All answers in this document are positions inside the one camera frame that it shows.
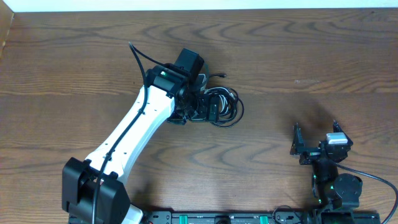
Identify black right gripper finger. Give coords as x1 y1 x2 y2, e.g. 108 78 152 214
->
333 120 353 146
290 123 304 155

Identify white thin cable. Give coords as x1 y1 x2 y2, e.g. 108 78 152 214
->
203 86 236 116

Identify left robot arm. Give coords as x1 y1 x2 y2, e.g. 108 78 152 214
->
62 49 219 223

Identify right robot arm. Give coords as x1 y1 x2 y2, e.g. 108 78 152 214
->
290 121 363 223

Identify black right camera cable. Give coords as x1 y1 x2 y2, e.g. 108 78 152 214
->
329 157 398 224

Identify black camera cable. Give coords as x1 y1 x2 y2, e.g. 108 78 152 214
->
91 42 165 224
329 157 398 224

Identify black left camera cable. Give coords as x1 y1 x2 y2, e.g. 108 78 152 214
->
91 42 165 224

